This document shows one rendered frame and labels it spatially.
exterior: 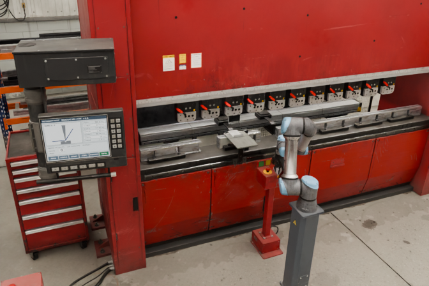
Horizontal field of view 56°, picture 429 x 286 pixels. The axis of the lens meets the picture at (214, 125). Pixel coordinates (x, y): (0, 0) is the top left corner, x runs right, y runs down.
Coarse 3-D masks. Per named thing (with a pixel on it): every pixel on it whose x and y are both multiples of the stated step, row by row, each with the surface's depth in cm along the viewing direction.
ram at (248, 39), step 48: (144, 0) 270; (192, 0) 282; (240, 0) 295; (288, 0) 309; (336, 0) 325; (384, 0) 343; (144, 48) 283; (192, 48) 296; (240, 48) 310; (288, 48) 326; (336, 48) 344; (384, 48) 364; (144, 96) 297
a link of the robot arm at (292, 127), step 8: (288, 120) 273; (296, 120) 273; (304, 120) 273; (288, 128) 272; (296, 128) 272; (304, 128) 272; (288, 136) 273; (296, 136) 273; (288, 144) 275; (296, 144) 275; (288, 152) 275; (296, 152) 276; (288, 160) 276; (296, 160) 277; (288, 168) 276; (288, 176) 275; (296, 176) 277; (280, 184) 276; (288, 184) 275; (296, 184) 276; (280, 192) 281; (288, 192) 276; (296, 192) 276
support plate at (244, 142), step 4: (240, 132) 343; (244, 132) 343; (228, 136) 336; (248, 136) 337; (232, 140) 329; (236, 140) 329; (240, 140) 329; (244, 140) 329; (248, 140) 329; (252, 140) 329; (236, 144) 323; (240, 144) 323; (244, 144) 323; (248, 144) 323; (252, 144) 323; (256, 144) 324; (240, 148) 319
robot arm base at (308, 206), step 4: (300, 196) 283; (300, 200) 283; (304, 200) 280; (308, 200) 279; (312, 200) 279; (316, 200) 283; (296, 204) 286; (300, 204) 282; (304, 204) 280; (308, 204) 279; (312, 204) 280; (316, 204) 282; (300, 208) 282; (304, 208) 282; (308, 208) 280; (312, 208) 280; (316, 208) 282; (304, 212) 281; (308, 212) 280; (312, 212) 281
